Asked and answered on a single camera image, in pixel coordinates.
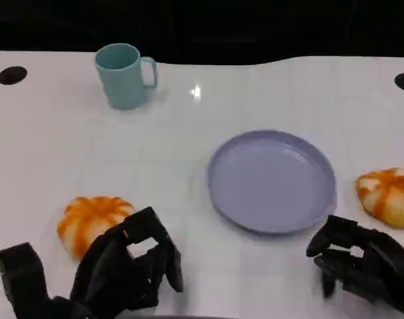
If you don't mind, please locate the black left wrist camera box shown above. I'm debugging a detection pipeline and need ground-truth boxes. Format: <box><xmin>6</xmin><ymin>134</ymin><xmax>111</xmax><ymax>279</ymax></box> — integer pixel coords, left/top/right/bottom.
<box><xmin>0</xmin><ymin>242</ymin><xmax>54</xmax><ymax>319</ymax></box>

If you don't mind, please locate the pale green mug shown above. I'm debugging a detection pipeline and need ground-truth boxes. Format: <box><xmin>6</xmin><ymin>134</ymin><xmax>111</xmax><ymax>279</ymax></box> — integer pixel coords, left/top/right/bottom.
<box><xmin>95</xmin><ymin>43</ymin><xmax>158</xmax><ymax>110</ymax></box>

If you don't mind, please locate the orange and white bread roll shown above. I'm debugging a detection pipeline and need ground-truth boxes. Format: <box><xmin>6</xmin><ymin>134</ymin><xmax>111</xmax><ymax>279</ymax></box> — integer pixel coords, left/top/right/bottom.
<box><xmin>56</xmin><ymin>195</ymin><xmax>136</xmax><ymax>261</ymax></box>
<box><xmin>355</xmin><ymin>167</ymin><xmax>404</xmax><ymax>229</ymax></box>

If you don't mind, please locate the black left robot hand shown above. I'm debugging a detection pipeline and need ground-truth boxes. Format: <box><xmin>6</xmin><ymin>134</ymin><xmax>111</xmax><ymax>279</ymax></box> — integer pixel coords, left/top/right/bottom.
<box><xmin>70</xmin><ymin>206</ymin><xmax>185</xmax><ymax>310</ymax></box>

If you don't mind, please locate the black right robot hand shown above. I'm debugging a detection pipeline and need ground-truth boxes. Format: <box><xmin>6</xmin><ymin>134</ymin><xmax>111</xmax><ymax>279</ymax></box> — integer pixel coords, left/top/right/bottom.
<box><xmin>306</xmin><ymin>215</ymin><xmax>404</xmax><ymax>314</ymax></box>

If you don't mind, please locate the lilac plate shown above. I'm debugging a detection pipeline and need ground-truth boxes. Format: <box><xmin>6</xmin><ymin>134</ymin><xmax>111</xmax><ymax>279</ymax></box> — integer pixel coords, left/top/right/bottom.
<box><xmin>207</xmin><ymin>130</ymin><xmax>338</xmax><ymax>236</ymax></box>

